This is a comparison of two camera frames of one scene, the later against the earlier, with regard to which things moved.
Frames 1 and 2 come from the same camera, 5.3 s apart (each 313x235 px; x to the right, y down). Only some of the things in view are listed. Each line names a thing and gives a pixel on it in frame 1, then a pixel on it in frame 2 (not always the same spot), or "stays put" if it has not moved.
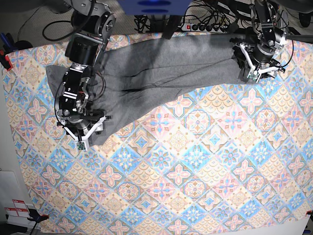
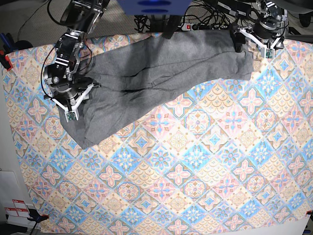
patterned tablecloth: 209,163 stays put
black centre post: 172,25 stays put
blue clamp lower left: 35,217 stays put
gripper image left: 80,128 to 69,101
